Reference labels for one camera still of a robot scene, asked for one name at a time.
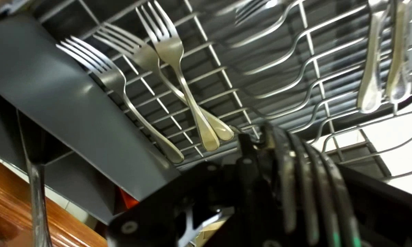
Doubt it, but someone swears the steel fork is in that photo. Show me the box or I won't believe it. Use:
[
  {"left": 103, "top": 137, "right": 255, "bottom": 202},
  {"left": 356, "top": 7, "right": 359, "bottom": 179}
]
[
  {"left": 136, "top": 0, "right": 220, "bottom": 151},
  {"left": 263, "top": 125, "right": 364, "bottom": 247},
  {"left": 57, "top": 36, "right": 184, "bottom": 163},
  {"left": 92, "top": 22, "right": 237, "bottom": 143}
]

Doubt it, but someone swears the orange handled utensil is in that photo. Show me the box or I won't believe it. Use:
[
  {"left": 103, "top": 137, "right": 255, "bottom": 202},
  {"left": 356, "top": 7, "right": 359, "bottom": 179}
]
[{"left": 120, "top": 191, "right": 138, "bottom": 209}]

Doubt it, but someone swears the grey steel dish drying rack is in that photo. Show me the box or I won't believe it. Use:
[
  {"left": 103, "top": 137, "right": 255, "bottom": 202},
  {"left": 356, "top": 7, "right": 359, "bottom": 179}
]
[{"left": 0, "top": 0, "right": 412, "bottom": 222}]

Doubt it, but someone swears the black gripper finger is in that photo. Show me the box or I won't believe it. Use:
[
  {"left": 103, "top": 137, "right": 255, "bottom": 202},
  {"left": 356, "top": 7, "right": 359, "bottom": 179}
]
[{"left": 238, "top": 135, "right": 268, "bottom": 247}]

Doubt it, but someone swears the dark wooden side table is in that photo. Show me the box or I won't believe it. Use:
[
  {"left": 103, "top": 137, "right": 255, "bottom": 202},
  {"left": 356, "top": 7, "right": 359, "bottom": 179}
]
[{"left": 0, "top": 152, "right": 109, "bottom": 247}]

